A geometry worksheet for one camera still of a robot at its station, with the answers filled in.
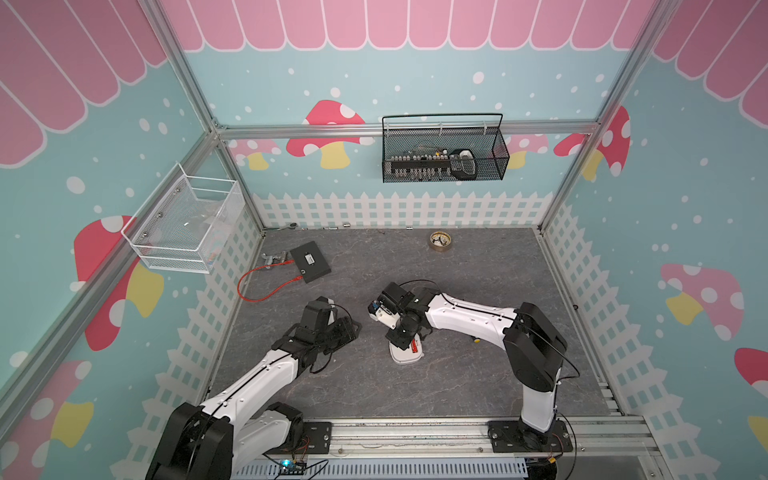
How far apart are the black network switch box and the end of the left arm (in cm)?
33

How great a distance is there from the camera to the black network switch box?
3.54 ft

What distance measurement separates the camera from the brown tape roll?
1.18 meters

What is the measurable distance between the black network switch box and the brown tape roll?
A: 0.42 m

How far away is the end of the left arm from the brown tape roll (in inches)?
19.2
